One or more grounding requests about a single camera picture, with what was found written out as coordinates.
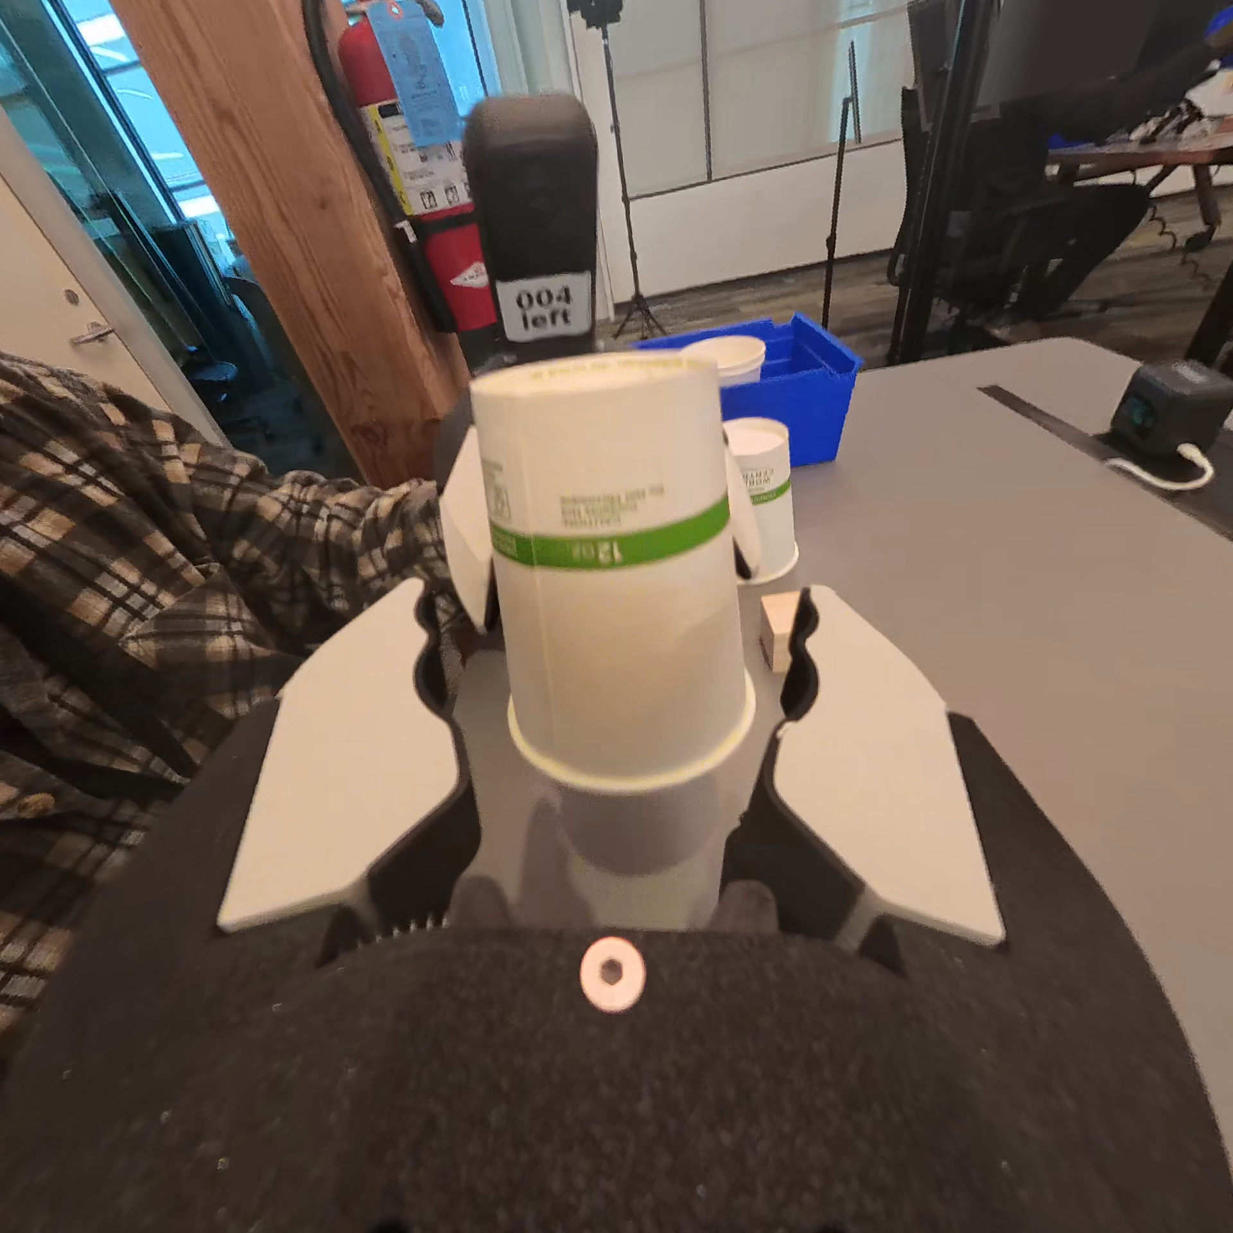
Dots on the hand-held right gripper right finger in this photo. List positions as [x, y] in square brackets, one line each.
[876, 771]

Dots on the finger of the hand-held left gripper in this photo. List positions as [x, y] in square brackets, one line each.
[742, 530]
[466, 539]

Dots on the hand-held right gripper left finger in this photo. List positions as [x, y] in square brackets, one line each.
[346, 771]

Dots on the white paper cup green band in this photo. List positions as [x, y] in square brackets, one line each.
[770, 501]
[616, 617]
[737, 359]

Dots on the blue plastic bin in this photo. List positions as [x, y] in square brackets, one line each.
[809, 385]

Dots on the person's left forearm plaid sleeve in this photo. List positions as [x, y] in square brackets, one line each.
[144, 598]

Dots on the red fire extinguisher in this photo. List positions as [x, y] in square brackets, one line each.
[452, 250]

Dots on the small wooden cube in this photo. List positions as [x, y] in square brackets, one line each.
[778, 632]

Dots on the blue paper tag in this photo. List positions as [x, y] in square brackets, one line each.
[414, 77]

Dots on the black light stand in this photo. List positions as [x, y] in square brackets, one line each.
[839, 174]

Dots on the black office chair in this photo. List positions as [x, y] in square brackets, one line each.
[1020, 212]

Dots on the small black cube device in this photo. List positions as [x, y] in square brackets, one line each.
[1170, 404]

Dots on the wooden desk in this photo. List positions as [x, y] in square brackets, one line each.
[1146, 155]

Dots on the wooden post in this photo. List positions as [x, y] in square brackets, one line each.
[260, 241]

